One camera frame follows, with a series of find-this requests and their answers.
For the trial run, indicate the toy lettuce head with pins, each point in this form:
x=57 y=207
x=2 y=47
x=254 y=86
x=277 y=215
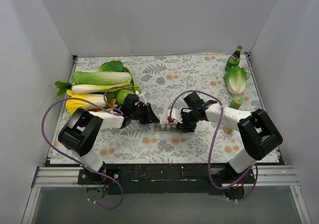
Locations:
x=235 y=79

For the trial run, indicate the green glass bottle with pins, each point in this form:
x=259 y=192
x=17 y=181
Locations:
x=234 y=59

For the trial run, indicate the toy red pepper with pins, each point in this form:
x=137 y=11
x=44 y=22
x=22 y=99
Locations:
x=96 y=110

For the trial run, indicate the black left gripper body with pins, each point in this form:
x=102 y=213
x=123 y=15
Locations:
x=145 y=112

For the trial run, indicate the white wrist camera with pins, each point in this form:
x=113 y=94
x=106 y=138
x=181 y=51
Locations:
x=174 y=115
x=141 y=97

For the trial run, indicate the toy bok choy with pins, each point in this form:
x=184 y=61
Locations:
x=112 y=66

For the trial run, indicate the green plastic tray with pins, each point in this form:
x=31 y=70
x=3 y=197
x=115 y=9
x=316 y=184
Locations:
x=110 y=95

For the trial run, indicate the clear weekly pill organizer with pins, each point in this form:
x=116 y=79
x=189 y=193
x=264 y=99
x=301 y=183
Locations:
x=167 y=127

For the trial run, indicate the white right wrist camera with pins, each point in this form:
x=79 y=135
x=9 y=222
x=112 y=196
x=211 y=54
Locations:
x=174 y=115

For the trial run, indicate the toy round green cabbage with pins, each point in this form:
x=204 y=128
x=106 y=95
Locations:
x=121 y=95

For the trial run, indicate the clear pill bottle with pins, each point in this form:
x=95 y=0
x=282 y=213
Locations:
x=228 y=130

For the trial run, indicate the toy green napa cabbage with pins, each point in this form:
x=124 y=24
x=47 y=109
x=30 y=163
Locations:
x=100 y=78

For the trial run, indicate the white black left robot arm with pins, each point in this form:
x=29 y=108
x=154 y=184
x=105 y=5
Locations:
x=80 y=132

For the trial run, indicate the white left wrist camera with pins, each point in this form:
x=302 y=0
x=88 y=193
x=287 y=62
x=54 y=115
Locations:
x=141 y=97

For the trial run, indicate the toy white celery stalk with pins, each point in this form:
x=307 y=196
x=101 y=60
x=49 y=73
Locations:
x=85 y=89

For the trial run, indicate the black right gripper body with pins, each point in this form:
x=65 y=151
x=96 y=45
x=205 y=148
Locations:
x=188 y=119

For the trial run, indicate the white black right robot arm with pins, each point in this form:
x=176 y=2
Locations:
x=258 y=133

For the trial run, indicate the toy brown mushroom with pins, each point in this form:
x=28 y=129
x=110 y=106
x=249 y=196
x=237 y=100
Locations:
x=112 y=102

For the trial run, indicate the toy yellow napa cabbage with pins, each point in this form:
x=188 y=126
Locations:
x=72 y=105

